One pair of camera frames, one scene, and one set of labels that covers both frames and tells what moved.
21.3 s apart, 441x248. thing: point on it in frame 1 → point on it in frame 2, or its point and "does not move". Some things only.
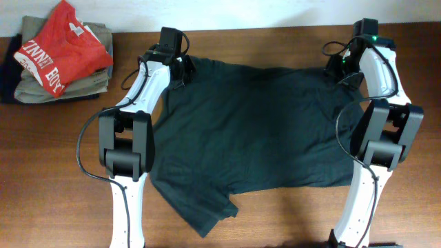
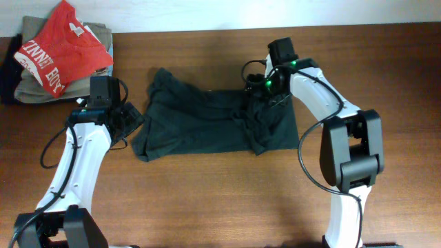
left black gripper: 189,66 → 131,116
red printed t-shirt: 63,52 does not move
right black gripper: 331,67 → 256,78
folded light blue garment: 111,65 does not move
